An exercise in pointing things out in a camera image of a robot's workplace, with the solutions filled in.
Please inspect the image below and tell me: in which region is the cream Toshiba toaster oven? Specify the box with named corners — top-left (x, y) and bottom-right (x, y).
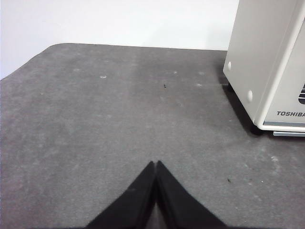
top-left (223, 0), bottom-right (305, 138)

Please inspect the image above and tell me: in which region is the glass-windowed oven door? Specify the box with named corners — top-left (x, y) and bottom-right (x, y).
top-left (263, 23), bottom-right (305, 126)

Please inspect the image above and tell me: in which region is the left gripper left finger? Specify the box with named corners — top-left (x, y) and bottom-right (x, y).
top-left (85, 161), bottom-right (156, 229)

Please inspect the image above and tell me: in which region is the metal oven crumb tray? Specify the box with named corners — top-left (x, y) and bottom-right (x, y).
top-left (273, 131), bottom-right (305, 137)

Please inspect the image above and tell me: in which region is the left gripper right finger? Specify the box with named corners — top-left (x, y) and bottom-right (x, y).
top-left (156, 161), bottom-right (227, 229)

